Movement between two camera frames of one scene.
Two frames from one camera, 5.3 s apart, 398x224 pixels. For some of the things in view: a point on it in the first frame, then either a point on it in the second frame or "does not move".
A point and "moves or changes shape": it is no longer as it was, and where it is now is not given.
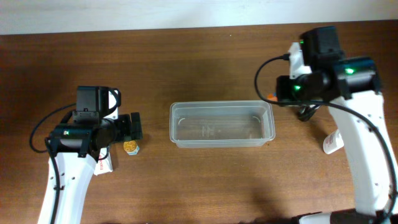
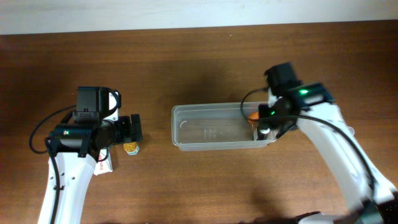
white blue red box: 104,165 does not move
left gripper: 134,125 does not move
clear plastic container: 221,124 does not move
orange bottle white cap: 271,98 moves or changes shape
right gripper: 282,89 to 268,125
